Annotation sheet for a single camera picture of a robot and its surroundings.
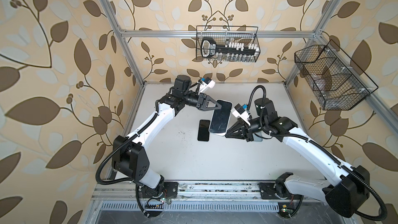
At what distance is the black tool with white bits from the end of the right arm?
407 mm

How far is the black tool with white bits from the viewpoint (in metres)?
0.83

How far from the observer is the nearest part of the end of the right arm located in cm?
60
